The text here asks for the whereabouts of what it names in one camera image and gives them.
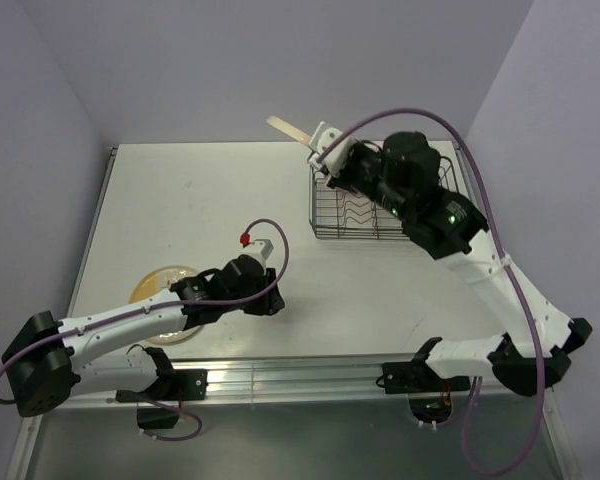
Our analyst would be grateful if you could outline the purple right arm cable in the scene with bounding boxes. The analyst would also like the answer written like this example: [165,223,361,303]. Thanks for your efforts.
[317,107,549,477]

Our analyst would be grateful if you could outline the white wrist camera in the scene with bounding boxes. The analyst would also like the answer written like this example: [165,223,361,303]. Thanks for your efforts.
[307,121,356,178]
[240,232,274,263]

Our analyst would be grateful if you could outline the pink and cream floral plate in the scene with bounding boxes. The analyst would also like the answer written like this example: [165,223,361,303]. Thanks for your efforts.
[266,116,310,146]

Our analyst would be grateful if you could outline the aluminium extrusion rail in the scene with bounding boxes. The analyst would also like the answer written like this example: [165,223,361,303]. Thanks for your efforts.
[27,352,554,411]

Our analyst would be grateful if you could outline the yellow and cream floral plate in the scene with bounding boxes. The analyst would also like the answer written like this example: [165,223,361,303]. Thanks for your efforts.
[129,265,201,346]

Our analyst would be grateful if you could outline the black wire dish rack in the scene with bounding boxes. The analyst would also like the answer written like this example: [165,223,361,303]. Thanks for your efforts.
[308,154,461,242]

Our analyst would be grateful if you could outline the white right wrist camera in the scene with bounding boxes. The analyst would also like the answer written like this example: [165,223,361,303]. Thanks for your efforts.
[307,121,356,178]

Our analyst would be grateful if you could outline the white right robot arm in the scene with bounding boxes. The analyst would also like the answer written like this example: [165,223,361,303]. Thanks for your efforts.
[312,129,592,397]

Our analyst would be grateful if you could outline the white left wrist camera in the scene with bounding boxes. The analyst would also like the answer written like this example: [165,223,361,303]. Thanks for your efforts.
[240,232,274,263]

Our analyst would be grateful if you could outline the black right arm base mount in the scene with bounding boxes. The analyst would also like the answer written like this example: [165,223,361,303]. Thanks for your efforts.
[375,361,471,423]

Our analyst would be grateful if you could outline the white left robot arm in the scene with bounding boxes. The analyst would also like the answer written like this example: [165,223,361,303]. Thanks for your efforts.
[1,254,285,418]

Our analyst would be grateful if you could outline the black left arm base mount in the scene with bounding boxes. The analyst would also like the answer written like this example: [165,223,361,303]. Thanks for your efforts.
[114,368,208,441]

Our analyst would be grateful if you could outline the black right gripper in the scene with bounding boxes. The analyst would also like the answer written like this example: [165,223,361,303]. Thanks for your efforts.
[323,142,411,221]

